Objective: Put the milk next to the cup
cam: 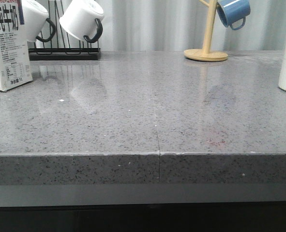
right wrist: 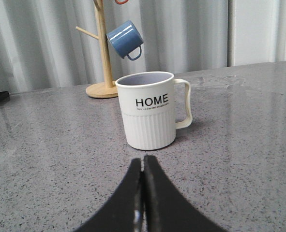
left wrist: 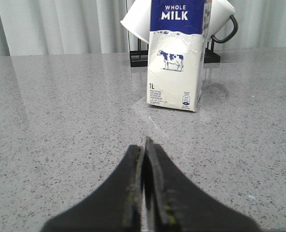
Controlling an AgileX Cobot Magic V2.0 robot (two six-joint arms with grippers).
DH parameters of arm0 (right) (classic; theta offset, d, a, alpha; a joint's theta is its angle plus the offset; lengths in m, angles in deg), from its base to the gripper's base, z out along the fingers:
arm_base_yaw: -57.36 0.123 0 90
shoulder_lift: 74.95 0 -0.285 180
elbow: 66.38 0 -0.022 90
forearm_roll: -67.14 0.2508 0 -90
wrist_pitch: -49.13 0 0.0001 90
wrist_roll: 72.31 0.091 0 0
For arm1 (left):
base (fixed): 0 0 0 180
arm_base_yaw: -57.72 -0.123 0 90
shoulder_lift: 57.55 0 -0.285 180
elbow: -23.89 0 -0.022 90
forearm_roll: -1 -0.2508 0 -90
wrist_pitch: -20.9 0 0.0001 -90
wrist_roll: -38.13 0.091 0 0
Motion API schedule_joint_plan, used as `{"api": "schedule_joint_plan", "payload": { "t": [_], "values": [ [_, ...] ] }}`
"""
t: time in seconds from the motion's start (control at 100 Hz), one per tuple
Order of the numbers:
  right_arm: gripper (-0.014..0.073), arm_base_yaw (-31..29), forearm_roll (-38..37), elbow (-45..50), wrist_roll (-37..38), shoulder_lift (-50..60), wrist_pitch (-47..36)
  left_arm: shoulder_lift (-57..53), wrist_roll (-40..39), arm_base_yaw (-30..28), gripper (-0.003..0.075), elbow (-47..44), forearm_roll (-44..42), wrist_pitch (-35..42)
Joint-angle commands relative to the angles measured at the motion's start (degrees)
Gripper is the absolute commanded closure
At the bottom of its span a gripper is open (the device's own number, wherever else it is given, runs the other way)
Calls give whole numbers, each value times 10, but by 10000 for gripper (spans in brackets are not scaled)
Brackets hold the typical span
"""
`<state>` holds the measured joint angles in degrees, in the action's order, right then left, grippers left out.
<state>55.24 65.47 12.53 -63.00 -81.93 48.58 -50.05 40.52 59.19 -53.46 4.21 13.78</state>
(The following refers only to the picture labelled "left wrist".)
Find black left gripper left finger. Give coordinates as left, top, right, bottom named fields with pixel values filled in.
left=41, top=145, right=143, bottom=232

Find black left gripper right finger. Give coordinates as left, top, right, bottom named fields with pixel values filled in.
left=145, top=137, right=261, bottom=232

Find whole milk carton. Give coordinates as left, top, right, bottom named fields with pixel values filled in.
left=147, top=0, right=212, bottom=112

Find white enamel mug left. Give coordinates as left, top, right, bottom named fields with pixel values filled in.
left=120, top=0, right=151, bottom=44

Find white enamel mug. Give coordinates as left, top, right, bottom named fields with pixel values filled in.
left=120, top=0, right=151, bottom=44
left=208, top=0, right=238, bottom=44

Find white enamel mug right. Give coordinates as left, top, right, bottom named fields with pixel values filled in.
left=208, top=0, right=238, bottom=44

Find pale curtain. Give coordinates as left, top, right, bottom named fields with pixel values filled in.
left=0, top=0, right=286, bottom=56

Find black wire mug rack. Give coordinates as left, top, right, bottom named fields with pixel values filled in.
left=127, top=0, right=221, bottom=68

